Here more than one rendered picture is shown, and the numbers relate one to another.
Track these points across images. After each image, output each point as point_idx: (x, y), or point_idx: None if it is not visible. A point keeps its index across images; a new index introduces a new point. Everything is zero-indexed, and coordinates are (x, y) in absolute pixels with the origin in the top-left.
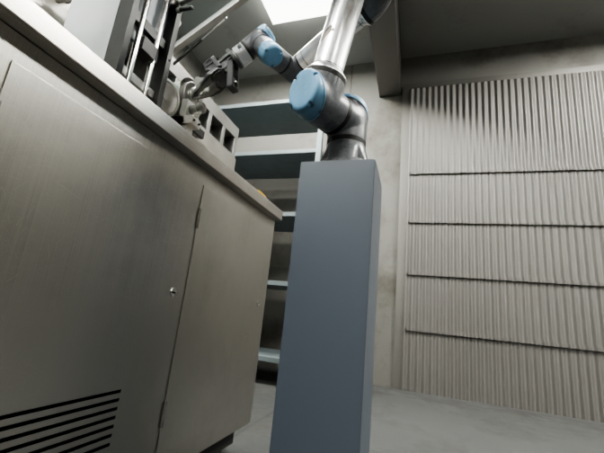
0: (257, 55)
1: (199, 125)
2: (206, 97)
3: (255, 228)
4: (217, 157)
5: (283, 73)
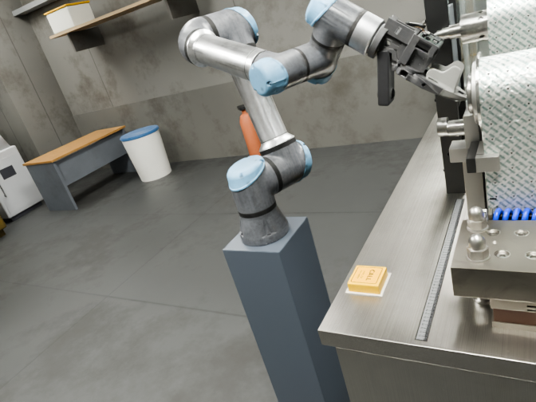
0: (338, 59)
1: (448, 155)
2: (446, 97)
3: None
4: (384, 208)
5: (298, 84)
